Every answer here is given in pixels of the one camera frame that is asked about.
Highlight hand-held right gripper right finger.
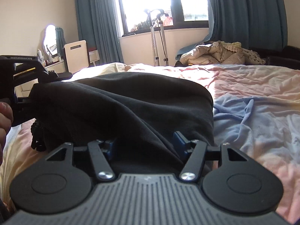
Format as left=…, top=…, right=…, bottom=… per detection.
left=173, top=131, right=249, bottom=183

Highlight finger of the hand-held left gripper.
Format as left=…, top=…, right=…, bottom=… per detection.
left=46, top=72, right=73, bottom=81
left=14, top=96, right=35, bottom=105

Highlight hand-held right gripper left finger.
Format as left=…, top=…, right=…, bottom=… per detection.
left=46, top=139, right=118, bottom=182

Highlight black pants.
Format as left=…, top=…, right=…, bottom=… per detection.
left=30, top=72, right=215, bottom=177

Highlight person's left hand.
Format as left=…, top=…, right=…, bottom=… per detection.
left=0, top=102, right=14, bottom=169

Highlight white dressing table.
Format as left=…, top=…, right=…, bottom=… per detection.
left=35, top=52, right=66, bottom=74

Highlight white backed chair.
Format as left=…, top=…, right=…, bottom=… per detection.
left=62, top=39, right=90, bottom=74

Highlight wavy table mirror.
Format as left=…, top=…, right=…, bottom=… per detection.
left=43, top=25, right=64, bottom=55

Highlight teal curtain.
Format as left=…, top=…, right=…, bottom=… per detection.
left=74, top=0, right=125, bottom=64
left=176, top=0, right=288, bottom=61

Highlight beige puffer jacket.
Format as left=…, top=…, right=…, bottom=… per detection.
left=180, top=40, right=246, bottom=65

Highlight black framed window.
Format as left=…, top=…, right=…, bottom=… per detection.
left=116, top=0, right=210, bottom=38

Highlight black sofa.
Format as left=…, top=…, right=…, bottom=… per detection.
left=248, top=45, right=300, bottom=70

